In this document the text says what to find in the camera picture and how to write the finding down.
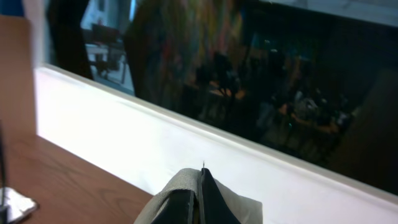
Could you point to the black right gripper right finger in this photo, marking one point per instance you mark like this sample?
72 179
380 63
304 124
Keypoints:
212 206

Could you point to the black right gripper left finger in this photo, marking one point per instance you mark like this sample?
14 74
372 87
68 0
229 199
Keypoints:
179 208

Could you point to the dark window pane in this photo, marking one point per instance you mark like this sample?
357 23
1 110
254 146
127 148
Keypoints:
315 79

